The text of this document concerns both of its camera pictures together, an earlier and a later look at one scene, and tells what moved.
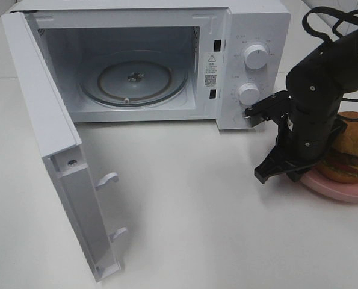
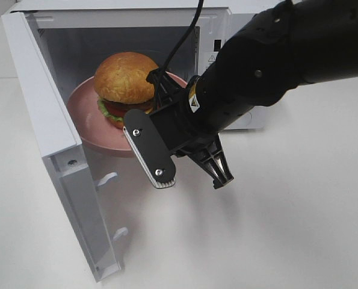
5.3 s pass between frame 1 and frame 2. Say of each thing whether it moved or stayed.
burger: moved
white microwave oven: stayed
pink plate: moved
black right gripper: moved
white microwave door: stayed
